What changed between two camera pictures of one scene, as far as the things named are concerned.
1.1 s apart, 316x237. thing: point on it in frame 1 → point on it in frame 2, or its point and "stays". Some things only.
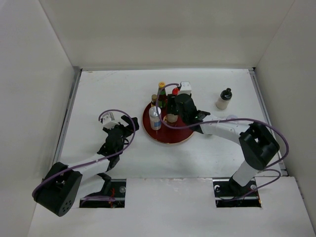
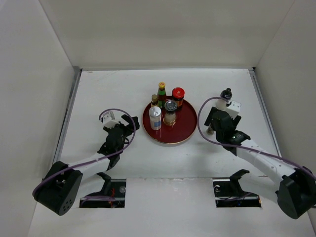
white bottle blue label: (155, 121) stays
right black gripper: (171, 100) → (210, 117)
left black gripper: (128, 129) stays
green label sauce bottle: (162, 97) stays
